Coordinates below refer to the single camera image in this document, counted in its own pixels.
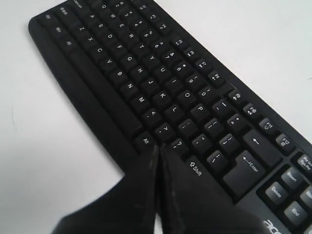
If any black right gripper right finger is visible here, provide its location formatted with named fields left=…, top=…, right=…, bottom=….
left=159, top=144, right=269, bottom=234

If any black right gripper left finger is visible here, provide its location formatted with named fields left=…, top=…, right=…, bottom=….
left=52, top=146, right=159, bottom=234

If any black acer keyboard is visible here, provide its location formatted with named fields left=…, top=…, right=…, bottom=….
left=28, top=0, right=312, bottom=234

